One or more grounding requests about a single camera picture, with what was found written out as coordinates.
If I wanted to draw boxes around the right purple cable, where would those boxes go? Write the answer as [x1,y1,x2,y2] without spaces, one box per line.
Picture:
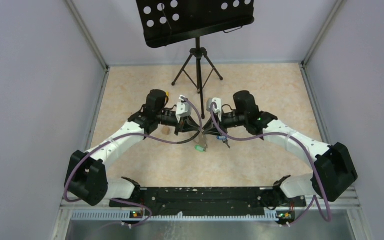
[209,101,333,228]

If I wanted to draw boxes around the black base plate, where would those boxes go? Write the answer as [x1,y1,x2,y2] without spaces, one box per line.
[128,186,307,217]

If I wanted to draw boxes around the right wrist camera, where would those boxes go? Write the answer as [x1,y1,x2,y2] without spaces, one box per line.
[206,97,222,114]

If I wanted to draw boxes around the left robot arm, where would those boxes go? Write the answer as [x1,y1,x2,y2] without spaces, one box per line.
[63,89,203,206]

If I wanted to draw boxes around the blue key tag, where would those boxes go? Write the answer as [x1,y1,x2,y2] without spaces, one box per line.
[216,135,227,141]

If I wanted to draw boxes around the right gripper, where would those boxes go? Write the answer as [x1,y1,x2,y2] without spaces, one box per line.
[202,110,247,137]

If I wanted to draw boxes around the green key tag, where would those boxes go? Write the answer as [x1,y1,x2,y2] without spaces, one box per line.
[194,145,206,152]

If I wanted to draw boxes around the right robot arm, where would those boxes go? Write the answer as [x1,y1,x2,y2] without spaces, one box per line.
[207,90,358,206]

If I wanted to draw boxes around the black music stand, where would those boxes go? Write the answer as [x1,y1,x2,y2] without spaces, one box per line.
[135,0,256,120]

